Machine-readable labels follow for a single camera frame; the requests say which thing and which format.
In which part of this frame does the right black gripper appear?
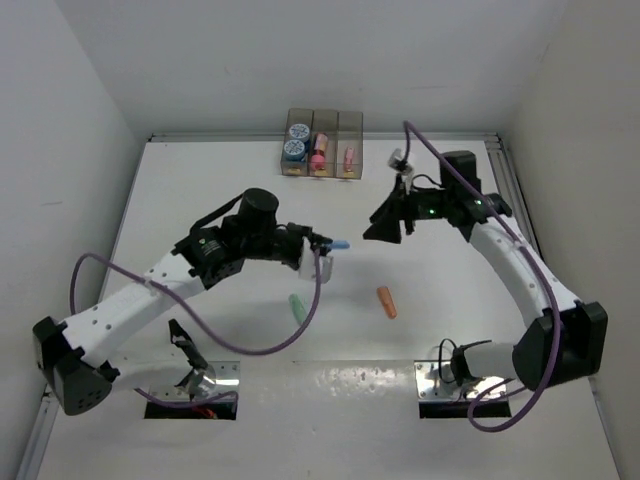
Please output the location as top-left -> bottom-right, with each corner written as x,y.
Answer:
362,174 -> 452,244

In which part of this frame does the blue highlighter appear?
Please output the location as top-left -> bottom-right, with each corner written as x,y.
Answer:
328,240 -> 350,250

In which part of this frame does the green highlighter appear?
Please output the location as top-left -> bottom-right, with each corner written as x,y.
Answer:
288,294 -> 308,326

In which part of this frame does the orange highlighter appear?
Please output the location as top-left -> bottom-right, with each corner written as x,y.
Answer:
376,286 -> 397,319

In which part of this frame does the pink capped marker tube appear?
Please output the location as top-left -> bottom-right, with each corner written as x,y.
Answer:
310,132 -> 329,171

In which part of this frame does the pink highlighter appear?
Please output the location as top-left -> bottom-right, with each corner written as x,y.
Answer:
343,147 -> 355,172

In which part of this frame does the blue ink jar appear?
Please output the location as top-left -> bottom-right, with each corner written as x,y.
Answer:
288,123 -> 311,146
282,139 -> 307,162

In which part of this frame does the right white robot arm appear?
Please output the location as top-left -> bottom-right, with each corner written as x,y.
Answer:
363,149 -> 608,391

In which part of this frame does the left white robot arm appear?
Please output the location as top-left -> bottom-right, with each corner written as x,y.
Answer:
32,188 -> 333,416

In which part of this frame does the right clear storage bin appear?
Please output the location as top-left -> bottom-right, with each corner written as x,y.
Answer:
336,111 -> 363,180

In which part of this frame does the clear storage bin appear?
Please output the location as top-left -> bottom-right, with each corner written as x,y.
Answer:
280,108 -> 314,176
336,111 -> 363,180
308,109 -> 338,177

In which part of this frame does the middle clear storage bin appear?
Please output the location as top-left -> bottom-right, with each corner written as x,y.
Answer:
308,109 -> 338,177

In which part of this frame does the left clear storage bin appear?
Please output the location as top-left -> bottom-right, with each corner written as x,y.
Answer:
280,108 -> 314,176

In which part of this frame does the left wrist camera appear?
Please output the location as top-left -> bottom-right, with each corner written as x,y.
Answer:
297,238 -> 334,285

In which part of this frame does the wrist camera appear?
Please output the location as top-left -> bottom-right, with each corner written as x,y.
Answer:
387,148 -> 415,193
297,238 -> 334,285

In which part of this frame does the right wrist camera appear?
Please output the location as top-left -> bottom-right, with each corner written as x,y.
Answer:
387,148 -> 415,193

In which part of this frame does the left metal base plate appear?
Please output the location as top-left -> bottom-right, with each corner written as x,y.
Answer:
147,361 -> 240,403

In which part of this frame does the metal base plate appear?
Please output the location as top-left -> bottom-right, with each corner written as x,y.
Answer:
147,361 -> 240,403
414,360 -> 508,405

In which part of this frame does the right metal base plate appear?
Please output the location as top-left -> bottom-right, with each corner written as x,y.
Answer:
414,360 -> 508,405

